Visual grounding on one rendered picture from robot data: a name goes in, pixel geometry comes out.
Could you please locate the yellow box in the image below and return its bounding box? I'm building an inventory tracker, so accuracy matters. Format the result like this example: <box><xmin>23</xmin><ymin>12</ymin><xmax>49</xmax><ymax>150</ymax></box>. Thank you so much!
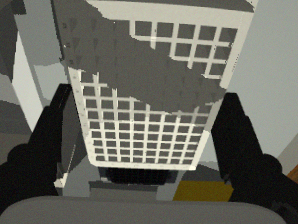
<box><xmin>172</xmin><ymin>180</ymin><xmax>234</xmax><ymax>202</ymax></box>

